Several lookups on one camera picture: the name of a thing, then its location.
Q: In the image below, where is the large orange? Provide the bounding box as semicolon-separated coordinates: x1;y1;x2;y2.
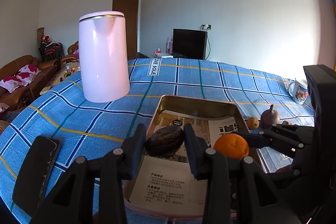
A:
214;134;249;160

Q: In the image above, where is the dark brown chestnut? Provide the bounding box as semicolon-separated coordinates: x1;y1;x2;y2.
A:
145;126;185;157

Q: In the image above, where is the small yellow kumquat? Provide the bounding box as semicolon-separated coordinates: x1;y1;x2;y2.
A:
246;117;259;130

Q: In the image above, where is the purple mangosteen fruit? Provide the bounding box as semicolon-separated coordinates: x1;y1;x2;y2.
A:
260;105;280;129

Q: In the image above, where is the pink metal tin box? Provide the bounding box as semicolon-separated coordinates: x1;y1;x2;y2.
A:
122;94;268;221

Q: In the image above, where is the colourful printed white mug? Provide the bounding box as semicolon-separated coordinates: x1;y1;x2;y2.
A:
288;80;309;105

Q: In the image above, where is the black smartphone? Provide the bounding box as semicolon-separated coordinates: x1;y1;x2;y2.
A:
12;136;62;217

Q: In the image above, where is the paper leaflet in tin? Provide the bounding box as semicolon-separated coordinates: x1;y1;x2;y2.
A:
129;110;238;218

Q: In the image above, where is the blue plaid tablecloth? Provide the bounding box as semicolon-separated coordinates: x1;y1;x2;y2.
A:
1;59;314;223

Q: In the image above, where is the brown leather sofa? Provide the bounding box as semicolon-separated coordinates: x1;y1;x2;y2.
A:
1;55;60;110

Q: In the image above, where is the low tv cabinet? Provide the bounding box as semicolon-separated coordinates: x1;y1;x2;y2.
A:
135;52;181;59

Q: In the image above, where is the black television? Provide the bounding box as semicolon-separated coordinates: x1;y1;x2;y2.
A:
172;28;207;60

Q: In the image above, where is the pink floral cushion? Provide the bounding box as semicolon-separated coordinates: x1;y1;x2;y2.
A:
1;64;41;93

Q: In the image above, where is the pink electric kettle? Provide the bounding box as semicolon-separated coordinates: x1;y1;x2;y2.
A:
79;11;130;103

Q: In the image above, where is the brown leather armchair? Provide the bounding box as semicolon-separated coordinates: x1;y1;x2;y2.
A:
60;42;79;68

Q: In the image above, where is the dark brown far door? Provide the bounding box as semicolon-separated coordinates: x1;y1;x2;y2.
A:
112;0;138;60

